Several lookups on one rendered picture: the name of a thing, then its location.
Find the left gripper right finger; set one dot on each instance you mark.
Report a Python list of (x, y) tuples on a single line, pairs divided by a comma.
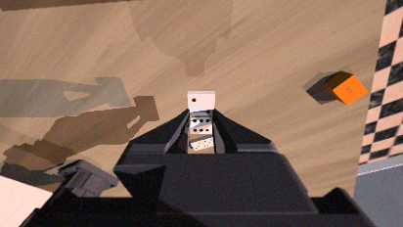
[(237, 138)]

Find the white domino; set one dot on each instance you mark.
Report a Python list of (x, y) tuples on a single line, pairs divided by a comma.
[(201, 104), (202, 143)]

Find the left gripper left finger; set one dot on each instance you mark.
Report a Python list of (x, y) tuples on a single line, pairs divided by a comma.
[(165, 137)]

